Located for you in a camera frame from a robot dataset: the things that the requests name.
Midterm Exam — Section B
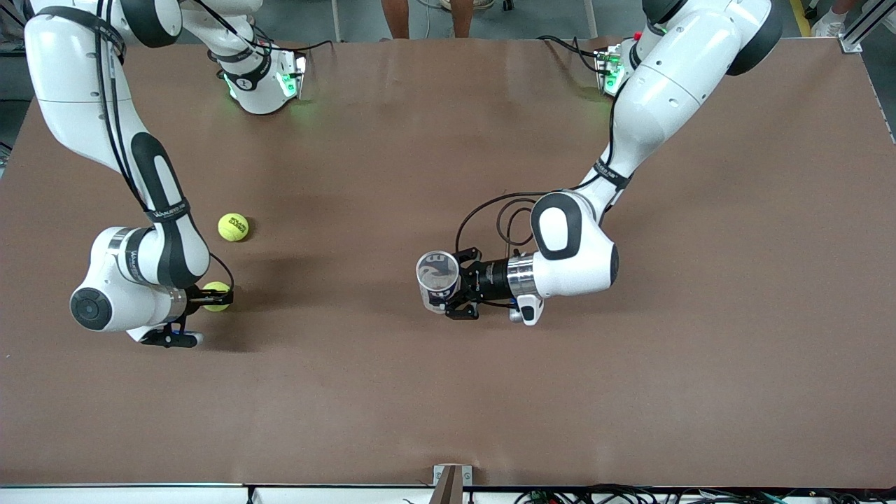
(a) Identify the black left base cable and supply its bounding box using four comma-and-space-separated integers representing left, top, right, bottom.
537, 35, 604, 74

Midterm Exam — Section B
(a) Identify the clear Wilson tennis ball can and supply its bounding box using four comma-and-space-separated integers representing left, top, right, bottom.
416, 250, 463, 314

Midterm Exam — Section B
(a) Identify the yellow tennis ball black print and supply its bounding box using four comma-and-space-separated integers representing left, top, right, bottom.
218, 213, 250, 243

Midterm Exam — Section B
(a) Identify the black right base cable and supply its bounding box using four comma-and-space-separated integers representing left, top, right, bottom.
252, 28, 335, 55

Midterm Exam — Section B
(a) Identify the aluminium frame profile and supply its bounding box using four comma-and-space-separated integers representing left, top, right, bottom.
840, 0, 896, 54

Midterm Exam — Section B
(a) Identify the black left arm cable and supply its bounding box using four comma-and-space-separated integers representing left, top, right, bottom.
455, 190, 587, 257

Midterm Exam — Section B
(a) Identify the black cable bundle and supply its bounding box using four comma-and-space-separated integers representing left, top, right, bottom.
514, 483, 896, 504

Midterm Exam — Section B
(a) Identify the white sneaker with sock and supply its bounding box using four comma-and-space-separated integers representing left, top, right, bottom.
812, 0, 851, 38

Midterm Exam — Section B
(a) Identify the plain yellow tennis ball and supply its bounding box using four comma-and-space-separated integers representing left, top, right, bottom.
202, 281, 232, 313

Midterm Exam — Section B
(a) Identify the grey metal camera mount bracket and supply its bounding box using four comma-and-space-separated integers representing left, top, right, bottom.
433, 464, 473, 504

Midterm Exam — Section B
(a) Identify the black base cable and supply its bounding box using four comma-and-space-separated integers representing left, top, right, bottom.
252, 28, 335, 55
537, 35, 604, 74

